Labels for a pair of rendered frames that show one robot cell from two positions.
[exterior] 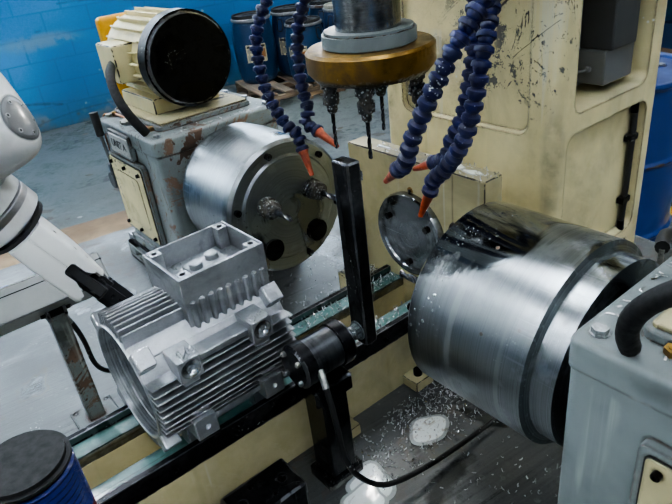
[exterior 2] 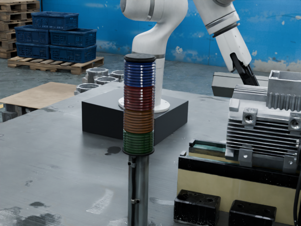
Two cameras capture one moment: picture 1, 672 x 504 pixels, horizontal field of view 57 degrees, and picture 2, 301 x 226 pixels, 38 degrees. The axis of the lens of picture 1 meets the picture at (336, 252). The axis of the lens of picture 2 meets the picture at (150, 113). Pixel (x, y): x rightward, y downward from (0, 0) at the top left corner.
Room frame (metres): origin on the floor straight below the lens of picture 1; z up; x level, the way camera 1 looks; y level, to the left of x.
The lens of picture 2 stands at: (-0.15, -0.45, 1.36)
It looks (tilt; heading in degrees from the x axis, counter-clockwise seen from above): 18 degrees down; 55
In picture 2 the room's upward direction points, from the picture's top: 2 degrees clockwise
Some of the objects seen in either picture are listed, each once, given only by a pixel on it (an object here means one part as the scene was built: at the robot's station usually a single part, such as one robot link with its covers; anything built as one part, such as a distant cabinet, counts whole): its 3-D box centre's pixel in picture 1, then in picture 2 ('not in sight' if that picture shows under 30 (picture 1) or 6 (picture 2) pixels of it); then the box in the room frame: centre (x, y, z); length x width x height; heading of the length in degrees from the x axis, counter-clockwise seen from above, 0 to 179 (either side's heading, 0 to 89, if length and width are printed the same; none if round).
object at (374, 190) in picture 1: (436, 243); not in sight; (0.94, -0.18, 0.97); 0.30 x 0.11 x 0.34; 36
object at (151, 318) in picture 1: (197, 345); (272, 127); (0.67, 0.20, 1.01); 0.20 x 0.19 x 0.19; 127
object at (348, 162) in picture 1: (354, 256); not in sight; (0.66, -0.02, 1.12); 0.04 x 0.03 x 0.26; 126
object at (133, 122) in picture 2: not in sight; (139, 117); (0.29, 0.22, 1.10); 0.06 x 0.06 x 0.04
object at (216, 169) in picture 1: (247, 187); not in sight; (1.14, 0.16, 1.04); 0.37 x 0.25 x 0.25; 36
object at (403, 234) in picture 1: (409, 235); not in sight; (0.90, -0.12, 1.01); 0.15 x 0.02 x 0.15; 36
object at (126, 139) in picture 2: not in sight; (138, 139); (0.29, 0.22, 1.05); 0.06 x 0.06 x 0.04
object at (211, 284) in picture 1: (208, 272); (294, 91); (0.70, 0.17, 1.11); 0.12 x 0.11 x 0.07; 127
